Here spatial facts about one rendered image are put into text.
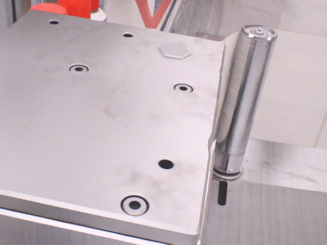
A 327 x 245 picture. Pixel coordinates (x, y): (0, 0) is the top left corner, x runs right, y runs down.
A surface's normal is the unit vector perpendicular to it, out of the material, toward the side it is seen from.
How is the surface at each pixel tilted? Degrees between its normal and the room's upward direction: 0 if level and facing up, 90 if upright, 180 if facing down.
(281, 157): 0
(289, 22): 92
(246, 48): 90
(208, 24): 0
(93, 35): 0
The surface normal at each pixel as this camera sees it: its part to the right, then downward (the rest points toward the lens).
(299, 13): -0.71, 0.29
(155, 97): 0.11, -0.81
